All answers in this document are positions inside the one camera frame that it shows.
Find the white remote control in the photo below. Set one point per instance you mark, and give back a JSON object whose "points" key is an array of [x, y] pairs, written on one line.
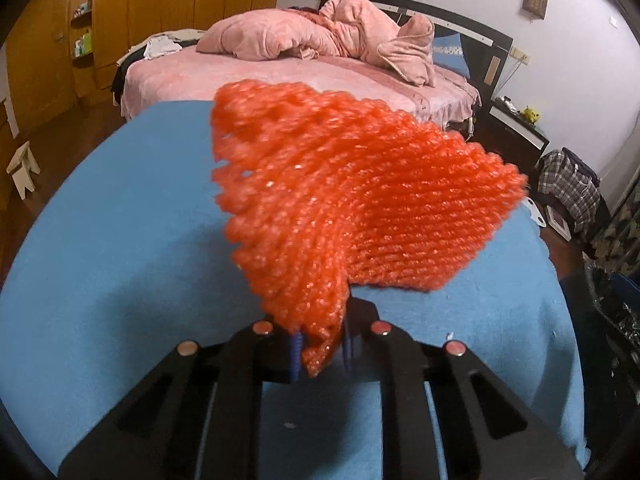
{"points": [[505, 103]]}

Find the dark clothing on plaid cloth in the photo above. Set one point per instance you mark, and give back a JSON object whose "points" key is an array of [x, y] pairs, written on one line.
{"points": [[575, 160]]}

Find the dark cloth behind quilt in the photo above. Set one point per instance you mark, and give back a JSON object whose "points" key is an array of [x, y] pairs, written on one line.
{"points": [[300, 9]]}

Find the pink bed sheet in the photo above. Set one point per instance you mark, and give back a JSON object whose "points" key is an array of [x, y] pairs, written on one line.
{"points": [[300, 72]]}

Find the blue scalloped table cloth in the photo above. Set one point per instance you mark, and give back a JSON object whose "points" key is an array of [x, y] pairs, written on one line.
{"points": [[125, 235]]}

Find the waste bin with black liner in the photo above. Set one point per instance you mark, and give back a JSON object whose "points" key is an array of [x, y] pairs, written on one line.
{"points": [[617, 330]]}

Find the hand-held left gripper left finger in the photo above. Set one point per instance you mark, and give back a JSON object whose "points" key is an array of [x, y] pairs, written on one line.
{"points": [[295, 360]]}

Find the small wooden stool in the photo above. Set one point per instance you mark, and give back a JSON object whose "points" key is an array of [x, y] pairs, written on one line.
{"points": [[22, 167]]}

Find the dark patterned curtain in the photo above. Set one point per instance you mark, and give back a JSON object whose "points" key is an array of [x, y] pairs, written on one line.
{"points": [[625, 210]]}

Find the white power strip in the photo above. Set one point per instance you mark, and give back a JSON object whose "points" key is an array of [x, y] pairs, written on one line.
{"points": [[470, 126]]}

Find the plaid cloth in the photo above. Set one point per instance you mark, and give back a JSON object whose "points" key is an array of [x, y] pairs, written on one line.
{"points": [[570, 190]]}

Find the white body scale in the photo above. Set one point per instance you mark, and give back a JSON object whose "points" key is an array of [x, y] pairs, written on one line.
{"points": [[536, 212]]}

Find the yellow plush toy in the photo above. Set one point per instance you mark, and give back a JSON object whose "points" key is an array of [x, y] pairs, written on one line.
{"points": [[531, 115]]}

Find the wide orange foam net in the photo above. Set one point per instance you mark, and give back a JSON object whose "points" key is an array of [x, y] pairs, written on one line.
{"points": [[360, 200]]}

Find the large wall lamp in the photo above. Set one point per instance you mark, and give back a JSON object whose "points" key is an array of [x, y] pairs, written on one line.
{"points": [[534, 2]]}

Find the dark nightstand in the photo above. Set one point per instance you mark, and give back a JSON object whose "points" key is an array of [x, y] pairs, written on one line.
{"points": [[510, 140]]}

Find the wall socket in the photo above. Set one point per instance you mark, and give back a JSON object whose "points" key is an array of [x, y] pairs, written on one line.
{"points": [[520, 55]]}

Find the large blue pillow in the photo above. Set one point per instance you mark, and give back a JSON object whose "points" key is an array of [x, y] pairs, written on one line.
{"points": [[450, 57]]}

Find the dark wooden bed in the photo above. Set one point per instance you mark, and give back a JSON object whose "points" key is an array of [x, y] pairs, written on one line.
{"points": [[480, 40]]}

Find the small items on shelf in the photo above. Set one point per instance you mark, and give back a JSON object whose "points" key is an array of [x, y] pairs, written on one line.
{"points": [[82, 7]]}

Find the pink quilt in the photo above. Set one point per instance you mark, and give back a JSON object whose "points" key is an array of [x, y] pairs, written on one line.
{"points": [[280, 35]]}

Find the pile of clothes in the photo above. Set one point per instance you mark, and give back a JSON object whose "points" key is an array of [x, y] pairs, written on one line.
{"points": [[160, 46]]}

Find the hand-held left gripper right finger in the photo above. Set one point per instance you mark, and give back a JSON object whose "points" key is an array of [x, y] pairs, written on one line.
{"points": [[348, 357]]}

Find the white scale with dark panel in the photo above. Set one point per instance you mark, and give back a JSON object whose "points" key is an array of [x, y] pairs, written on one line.
{"points": [[557, 221]]}

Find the green bottles on shelf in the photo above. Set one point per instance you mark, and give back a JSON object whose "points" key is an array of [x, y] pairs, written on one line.
{"points": [[82, 45]]}

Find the wooden door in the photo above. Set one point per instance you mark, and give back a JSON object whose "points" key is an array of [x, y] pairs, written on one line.
{"points": [[35, 60]]}

